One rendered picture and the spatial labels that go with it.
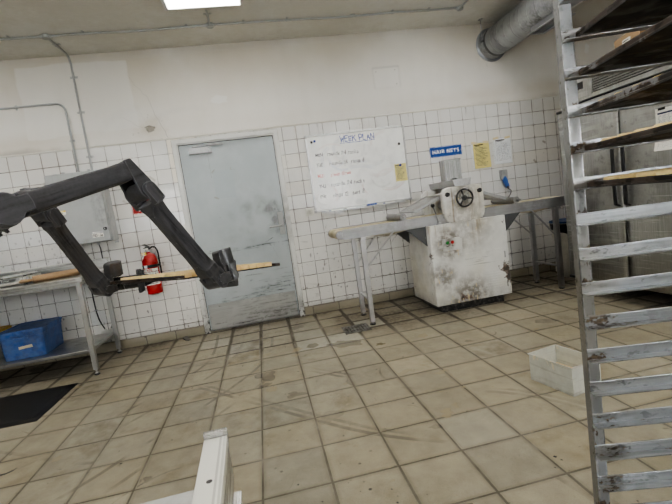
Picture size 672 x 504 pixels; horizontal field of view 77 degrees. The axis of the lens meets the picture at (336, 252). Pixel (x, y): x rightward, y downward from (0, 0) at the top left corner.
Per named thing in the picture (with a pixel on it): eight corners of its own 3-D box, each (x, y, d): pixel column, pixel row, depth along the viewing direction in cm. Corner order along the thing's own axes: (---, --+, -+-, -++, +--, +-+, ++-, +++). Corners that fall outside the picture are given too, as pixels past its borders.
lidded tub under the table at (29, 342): (-1, 364, 370) (-8, 335, 367) (26, 348, 416) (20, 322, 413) (47, 355, 377) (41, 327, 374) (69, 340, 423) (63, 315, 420)
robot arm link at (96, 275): (24, 213, 151) (45, 213, 147) (37, 204, 156) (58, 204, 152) (92, 298, 178) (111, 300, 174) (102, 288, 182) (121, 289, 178)
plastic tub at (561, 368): (603, 386, 232) (601, 358, 231) (574, 397, 225) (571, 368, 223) (557, 369, 260) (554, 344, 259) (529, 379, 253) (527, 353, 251)
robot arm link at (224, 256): (204, 288, 150) (221, 284, 145) (194, 256, 149) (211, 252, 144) (228, 279, 160) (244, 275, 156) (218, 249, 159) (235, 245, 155)
